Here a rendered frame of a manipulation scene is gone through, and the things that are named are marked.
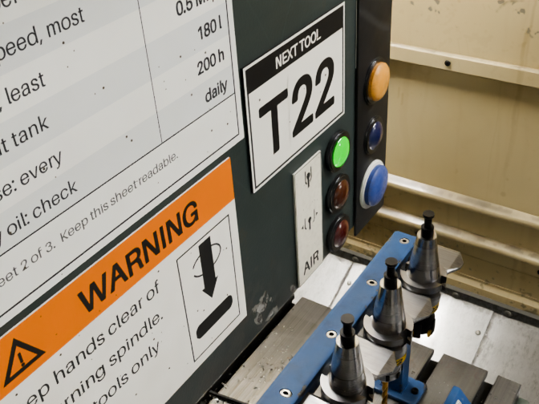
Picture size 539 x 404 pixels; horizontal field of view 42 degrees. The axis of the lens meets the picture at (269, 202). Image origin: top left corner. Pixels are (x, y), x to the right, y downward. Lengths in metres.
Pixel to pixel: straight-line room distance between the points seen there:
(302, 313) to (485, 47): 0.60
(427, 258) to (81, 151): 0.74
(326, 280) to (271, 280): 1.17
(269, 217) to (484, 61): 0.87
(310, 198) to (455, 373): 0.92
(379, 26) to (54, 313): 0.27
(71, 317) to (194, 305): 0.08
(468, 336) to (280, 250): 1.10
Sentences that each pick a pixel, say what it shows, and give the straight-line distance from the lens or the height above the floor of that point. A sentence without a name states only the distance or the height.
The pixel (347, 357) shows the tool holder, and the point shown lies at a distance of 0.81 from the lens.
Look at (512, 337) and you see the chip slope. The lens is 1.49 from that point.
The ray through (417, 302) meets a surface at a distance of 0.97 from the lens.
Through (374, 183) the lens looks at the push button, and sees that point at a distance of 0.49.
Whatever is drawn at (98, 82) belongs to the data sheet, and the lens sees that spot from 0.26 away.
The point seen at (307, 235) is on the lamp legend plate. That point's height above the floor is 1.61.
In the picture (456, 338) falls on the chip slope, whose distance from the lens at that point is 1.49.
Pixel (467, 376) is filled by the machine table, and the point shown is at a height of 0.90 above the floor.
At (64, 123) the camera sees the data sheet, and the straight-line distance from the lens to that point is 0.26.
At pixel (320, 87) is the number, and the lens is 0.40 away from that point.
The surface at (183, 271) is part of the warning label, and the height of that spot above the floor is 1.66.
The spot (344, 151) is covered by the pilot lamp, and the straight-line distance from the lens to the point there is 0.44.
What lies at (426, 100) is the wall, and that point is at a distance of 1.31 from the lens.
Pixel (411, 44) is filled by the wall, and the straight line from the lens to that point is 1.28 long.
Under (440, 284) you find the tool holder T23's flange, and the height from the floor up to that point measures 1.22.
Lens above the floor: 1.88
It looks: 35 degrees down
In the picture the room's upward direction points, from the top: 4 degrees counter-clockwise
